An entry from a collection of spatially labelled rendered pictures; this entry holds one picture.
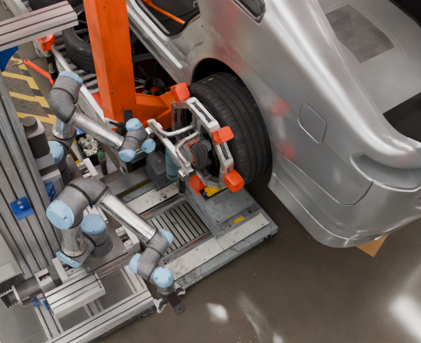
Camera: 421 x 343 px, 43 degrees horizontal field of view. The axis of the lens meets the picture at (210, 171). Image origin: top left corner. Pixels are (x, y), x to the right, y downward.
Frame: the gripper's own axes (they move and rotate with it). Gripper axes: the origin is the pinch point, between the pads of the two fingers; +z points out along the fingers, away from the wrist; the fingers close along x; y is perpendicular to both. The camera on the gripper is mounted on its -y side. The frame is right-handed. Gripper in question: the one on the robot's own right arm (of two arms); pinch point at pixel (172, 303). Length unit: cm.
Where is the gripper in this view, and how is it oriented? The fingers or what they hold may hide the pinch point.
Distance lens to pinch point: 248.1
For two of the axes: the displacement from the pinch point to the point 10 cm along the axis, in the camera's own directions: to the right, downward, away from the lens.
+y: -6.4, -6.6, 3.8
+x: -7.7, 5.6, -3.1
